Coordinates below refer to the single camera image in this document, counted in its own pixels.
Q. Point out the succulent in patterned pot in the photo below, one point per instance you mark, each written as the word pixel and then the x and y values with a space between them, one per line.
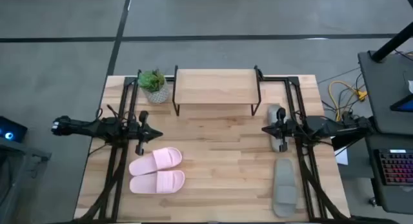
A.
pixel 154 85

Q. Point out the backlit black keyboard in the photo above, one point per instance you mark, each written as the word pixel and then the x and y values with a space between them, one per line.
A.
pixel 397 167

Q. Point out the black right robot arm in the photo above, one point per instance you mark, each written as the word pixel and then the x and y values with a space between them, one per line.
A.
pixel 322 127

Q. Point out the black stand pole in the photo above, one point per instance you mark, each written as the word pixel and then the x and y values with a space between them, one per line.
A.
pixel 392 43

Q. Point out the grey slide sandal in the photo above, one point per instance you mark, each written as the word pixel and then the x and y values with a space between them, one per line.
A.
pixel 273 111
pixel 284 191

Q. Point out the wooden shelf black metal frame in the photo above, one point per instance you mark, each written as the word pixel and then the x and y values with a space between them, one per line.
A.
pixel 216 86

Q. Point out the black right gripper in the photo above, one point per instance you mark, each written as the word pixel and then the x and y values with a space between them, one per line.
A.
pixel 284 130

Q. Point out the grey metal cart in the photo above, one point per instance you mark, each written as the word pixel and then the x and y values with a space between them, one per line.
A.
pixel 19 153

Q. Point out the pink slide sandal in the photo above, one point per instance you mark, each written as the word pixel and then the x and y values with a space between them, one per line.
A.
pixel 161 157
pixel 161 182

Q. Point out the grey workstation desk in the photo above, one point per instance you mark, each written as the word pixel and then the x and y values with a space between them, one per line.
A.
pixel 384 98

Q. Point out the black computer blue light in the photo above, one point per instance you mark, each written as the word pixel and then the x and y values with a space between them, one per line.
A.
pixel 13 128

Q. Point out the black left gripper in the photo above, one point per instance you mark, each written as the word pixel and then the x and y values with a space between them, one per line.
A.
pixel 142 133

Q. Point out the white paper sheet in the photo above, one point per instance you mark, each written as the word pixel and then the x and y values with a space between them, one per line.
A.
pixel 342 157

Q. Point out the black aluminium rig frame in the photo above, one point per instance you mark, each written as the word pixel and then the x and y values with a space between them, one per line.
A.
pixel 130 80

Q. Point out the black tablet blue screen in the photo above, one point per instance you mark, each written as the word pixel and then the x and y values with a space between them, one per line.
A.
pixel 405 105

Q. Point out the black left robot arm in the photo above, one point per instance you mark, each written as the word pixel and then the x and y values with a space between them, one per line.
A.
pixel 84 127

